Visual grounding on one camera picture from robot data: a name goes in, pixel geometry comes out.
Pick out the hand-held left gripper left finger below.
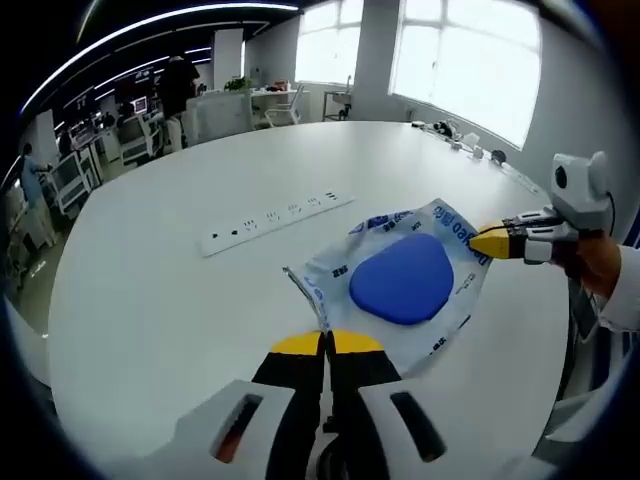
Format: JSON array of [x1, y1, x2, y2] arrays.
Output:
[[174, 330, 326, 480]]

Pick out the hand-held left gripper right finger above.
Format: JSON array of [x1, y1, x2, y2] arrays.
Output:
[[327, 330, 506, 480]]

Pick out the clear bag with blue pad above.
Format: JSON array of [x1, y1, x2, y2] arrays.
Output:
[[282, 197, 494, 379]]

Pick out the person's right hand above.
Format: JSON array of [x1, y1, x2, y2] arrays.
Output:
[[564, 232, 624, 301]]

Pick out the wide window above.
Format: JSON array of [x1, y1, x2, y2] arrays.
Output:
[[389, 0, 544, 151]]

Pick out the white power strip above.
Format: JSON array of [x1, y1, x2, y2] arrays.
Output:
[[199, 188, 356, 259]]

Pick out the metal cart by window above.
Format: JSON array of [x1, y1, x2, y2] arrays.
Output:
[[322, 74, 354, 123]]

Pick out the white office chair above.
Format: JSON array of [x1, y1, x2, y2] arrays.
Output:
[[264, 84, 305, 129]]

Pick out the narrow window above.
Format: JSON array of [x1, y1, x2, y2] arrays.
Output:
[[294, 0, 364, 86]]

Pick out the white cabinet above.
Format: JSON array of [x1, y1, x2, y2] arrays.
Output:
[[187, 89, 254, 146]]

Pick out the white equipment rack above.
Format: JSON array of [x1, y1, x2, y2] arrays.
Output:
[[49, 149, 94, 216]]

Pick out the ceiling light strip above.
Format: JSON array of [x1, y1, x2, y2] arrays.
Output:
[[22, 2, 301, 109]]

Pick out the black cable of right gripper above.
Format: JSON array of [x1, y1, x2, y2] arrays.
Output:
[[603, 189, 619, 236]]

